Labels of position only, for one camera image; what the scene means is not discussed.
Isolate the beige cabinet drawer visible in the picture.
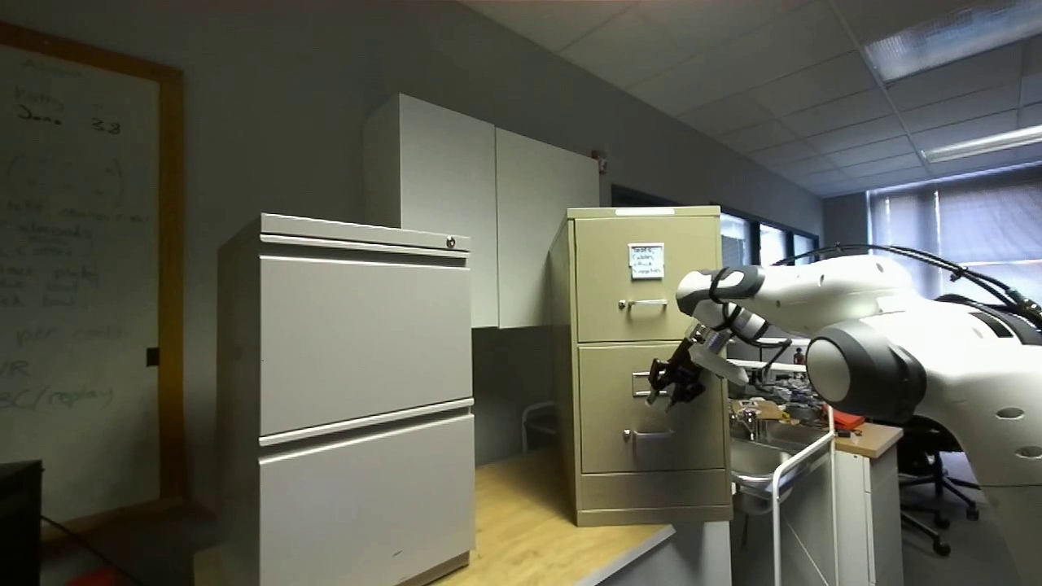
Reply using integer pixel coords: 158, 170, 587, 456
575, 347, 725, 477
573, 215, 723, 341

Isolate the white metal frame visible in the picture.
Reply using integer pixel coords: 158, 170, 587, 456
729, 409, 833, 586

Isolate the beige bottom cabinet drawer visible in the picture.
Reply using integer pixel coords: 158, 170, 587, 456
575, 347, 725, 477

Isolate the wood-framed whiteboard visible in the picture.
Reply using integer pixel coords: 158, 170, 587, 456
0, 24, 186, 526

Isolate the beige top cabinet drawer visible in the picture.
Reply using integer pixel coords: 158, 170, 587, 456
573, 215, 723, 341

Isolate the grey lateral file cabinet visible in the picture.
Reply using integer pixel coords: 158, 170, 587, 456
214, 212, 474, 586

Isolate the black office chair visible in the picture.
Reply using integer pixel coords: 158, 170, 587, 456
897, 416, 979, 556

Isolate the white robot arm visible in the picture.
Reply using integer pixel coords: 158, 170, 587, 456
647, 253, 1042, 586

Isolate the beige two-drawer file cabinet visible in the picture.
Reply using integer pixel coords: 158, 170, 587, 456
549, 207, 732, 527

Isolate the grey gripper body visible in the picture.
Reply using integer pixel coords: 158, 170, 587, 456
664, 338, 725, 398

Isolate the white wall cabinet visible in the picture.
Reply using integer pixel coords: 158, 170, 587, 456
362, 94, 598, 329

